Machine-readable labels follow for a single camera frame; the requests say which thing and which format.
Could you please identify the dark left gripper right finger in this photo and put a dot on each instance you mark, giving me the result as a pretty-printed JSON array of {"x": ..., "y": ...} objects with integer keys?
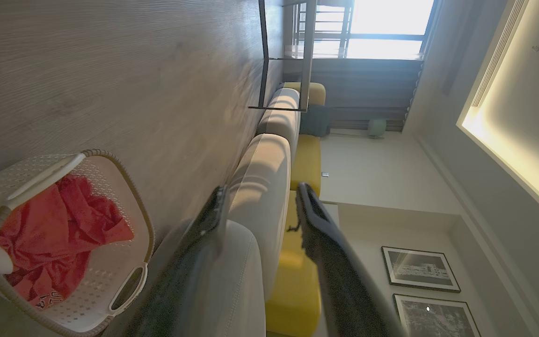
[{"x": 339, "y": 281}]

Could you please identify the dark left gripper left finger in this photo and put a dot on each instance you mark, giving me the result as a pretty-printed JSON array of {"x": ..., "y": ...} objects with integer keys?
[{"x": 190, "y": 271}]

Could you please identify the white perforated plastic laundry basket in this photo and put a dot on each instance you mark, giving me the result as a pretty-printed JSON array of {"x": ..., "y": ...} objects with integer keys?
[{"x": 110, "y": 187}]

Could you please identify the yellow sofa cushion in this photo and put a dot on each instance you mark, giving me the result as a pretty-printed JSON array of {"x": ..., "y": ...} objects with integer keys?
[
  {"x": 307, "y": 161},
  {"x": 297, "y": 299},
  {"x": 317, "y": 92}
]

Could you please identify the black framed picture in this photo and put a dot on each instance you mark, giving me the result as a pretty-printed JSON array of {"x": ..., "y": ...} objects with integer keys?
[
  {"x": 435, "y": 318},
  {"x": 420, "y": 269}
]

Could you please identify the light grey fabric sofa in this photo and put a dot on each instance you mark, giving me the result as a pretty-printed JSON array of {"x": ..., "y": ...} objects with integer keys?
[{"x": 262, "y": 187}]

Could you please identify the red garment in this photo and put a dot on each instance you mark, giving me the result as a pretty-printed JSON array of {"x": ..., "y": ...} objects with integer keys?
[{"x": 59, "y": 234}]

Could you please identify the pale green round vase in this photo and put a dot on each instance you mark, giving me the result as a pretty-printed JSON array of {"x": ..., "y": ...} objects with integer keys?
[{"x": 377, "y": 128}]

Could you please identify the dark teal cushion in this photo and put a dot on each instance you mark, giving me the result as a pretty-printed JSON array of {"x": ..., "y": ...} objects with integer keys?
[{"x": 316, "y": 120}]

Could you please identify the ceiling air vent grille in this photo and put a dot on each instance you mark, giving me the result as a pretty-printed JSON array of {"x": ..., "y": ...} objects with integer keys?
[{"x": 496, "y": 56}]

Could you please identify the metal frame glass table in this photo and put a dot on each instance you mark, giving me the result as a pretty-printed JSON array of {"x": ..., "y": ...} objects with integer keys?
[{"x": 308, "y": 56}]

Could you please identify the bright window with frame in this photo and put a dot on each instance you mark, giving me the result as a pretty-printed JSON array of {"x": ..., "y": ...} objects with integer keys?
[{"x": 382, "y": 28}]

